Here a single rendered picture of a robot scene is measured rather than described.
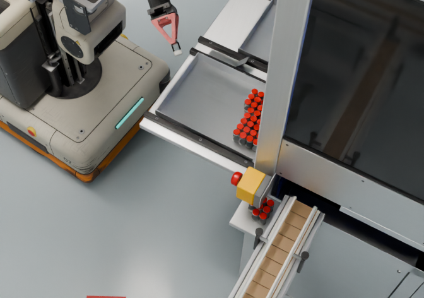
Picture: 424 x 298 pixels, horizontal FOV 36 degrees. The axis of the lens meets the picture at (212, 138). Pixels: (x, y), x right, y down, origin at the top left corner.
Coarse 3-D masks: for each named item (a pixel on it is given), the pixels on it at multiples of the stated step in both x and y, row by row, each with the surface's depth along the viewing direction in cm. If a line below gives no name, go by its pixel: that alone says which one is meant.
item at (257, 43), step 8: (272, 0) 226; (272, 8) 229; (264, 16) 227; (272, 16) 227; (256, 24) 222; (264, 24) 225; (272, 24) 225; (256, 32) 223; (264, 32) 223; (272, 32) 223; (248, 40) 221; (256, 40) 222; (264, 40) 222; (240, 48) 217; (248, 48) 220; (256, 48) 220; (264, 48) 220; (248, 56) 216; (256, 56) 214; (264, 56) 218
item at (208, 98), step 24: (192, 72) 215; (216, 72) 215; (240, 72) 211; (168, 96) 207; (192, 96) 210; (216, 96) 210; (240, 96) 210; (168, 120) 204; (192, 120) 205; (216, 120) 205; (216, 144) 200
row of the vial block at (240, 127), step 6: (258, 96) 205; (252, 102) 203; (258, 102) 204; (252, 108) 202; (246, 114) 201; (252, 114) 203; (240, 120) 200; (246, 120) 200; (240, 126) 199; (246, 126) 202; (234, 132) 198; (240, 132) 200; (234, 138) 200
